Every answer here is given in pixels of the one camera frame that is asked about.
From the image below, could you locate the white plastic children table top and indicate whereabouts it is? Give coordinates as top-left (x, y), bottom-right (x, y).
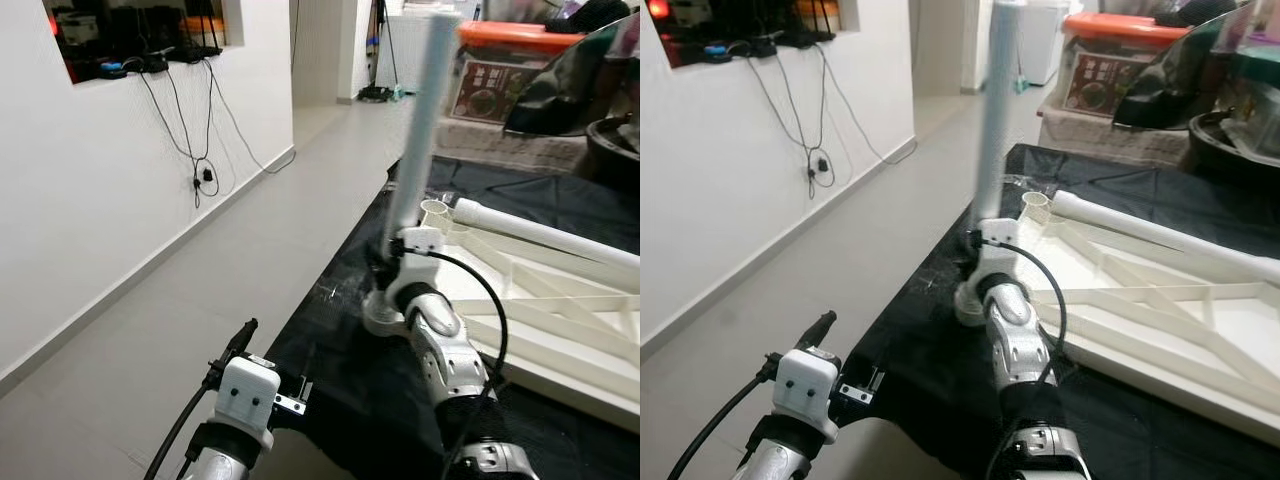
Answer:
top-left (362, 198), bottom-right (641, 433)
top-left (952, 190), bottom-right (1280, 446)

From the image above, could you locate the black tablecloth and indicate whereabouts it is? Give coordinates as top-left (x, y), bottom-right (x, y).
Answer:
top-left (258, 155), bottom-right (641, 480)
top-left (880, 143), bottom-right (1280, 480)

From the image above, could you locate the beige cloth covered bench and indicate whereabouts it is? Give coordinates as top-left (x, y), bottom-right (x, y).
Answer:
top-left (430, 115), bottom-right (591, 176)
top-left (1040, 105), bottom-right (1191, 166)

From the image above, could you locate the black floor mop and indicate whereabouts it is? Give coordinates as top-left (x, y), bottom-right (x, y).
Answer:
top-left (358, 0), bottom-right (396, 103)

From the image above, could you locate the orange lidded storage box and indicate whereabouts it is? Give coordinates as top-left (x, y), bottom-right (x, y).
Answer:
top-left (1060, 12), bottom-right (1196, 119)
top-left (445, 20), bottom-right (586, 126)

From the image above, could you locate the black plastic bag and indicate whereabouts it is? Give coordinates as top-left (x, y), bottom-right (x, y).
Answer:
top-left (503, 15), bottom-right (641, 136)
top-left (1112, 5), bottom-right (1261, 131)

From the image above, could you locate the black round basin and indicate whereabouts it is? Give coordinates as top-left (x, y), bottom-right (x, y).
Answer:
top-left (1185, 105), bottom-right (1280, 181)
top-left (585, 115), bottom-right (641, 191)

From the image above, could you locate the black wifi router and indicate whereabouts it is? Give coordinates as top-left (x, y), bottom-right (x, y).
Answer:
top-left (775, 0), bottom-right (841, 48)
top-left (150, 0), bottom-right (226, 66)

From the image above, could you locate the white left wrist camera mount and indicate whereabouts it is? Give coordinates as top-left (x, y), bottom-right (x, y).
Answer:
top-left (772, 348), bottom-right (841, 441)
top-left (215, 355), bottom-right (281, 451)

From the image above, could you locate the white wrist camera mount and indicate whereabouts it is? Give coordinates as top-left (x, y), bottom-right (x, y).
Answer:
top-left (215, 355), bottom-right (281, 451)
top-left (772, 348), bottom-right (841, 441)
top-left (968, 218), bottom-right (1021, 293)
top-left (385, 226), bottom-right (446, 311)

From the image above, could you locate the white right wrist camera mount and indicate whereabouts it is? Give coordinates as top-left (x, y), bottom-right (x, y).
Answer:
top-left (385, 226), bottom-right (446, 311)
top-left (968, 218), bottom-right (1021, 293)

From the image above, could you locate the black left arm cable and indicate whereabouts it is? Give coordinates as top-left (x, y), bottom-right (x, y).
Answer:
top-left (668, 352), bottom-right (783, 480)
top-left (145, 365), bottom-right (226, 480)

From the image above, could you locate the thin black wall cable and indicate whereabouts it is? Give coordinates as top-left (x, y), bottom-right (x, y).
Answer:
top-left (745, 45), bottom-right (916, 201)
top-left (135, 60), bottom-right (296, 208)

